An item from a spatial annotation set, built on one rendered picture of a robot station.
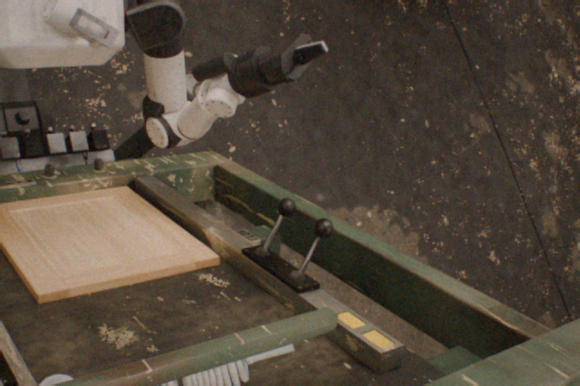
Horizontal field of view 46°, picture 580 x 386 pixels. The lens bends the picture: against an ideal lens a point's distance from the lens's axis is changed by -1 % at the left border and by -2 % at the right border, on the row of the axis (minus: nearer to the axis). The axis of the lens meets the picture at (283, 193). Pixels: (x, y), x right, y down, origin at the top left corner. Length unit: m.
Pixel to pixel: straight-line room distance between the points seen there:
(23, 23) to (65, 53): 0.10
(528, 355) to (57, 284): 0.82
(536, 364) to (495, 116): 3.28
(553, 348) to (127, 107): 2.17
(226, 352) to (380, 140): 2.93
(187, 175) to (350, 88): 1.77
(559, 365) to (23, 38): 1.08
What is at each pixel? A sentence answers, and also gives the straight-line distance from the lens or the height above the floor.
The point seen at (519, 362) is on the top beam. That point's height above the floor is 1.91.
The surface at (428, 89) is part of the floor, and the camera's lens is 3.91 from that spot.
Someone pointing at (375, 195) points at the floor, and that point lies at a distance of 3.45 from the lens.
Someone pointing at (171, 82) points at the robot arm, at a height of 1.23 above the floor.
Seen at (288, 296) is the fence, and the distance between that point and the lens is 1.29.
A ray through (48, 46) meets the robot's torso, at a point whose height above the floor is 1.32.
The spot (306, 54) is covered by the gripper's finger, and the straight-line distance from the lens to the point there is 1.30.
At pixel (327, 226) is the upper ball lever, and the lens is 1.27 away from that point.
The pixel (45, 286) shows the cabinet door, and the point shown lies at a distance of 1.33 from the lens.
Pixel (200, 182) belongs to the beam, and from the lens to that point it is 1.94.
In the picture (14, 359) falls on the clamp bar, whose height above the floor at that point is 1.56.
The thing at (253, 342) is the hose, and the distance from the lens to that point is 0.69.
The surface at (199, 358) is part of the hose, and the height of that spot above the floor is 1.97.
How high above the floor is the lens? 2.58
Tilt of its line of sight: 55 degrees down
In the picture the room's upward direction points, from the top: 67 degrees clockwise
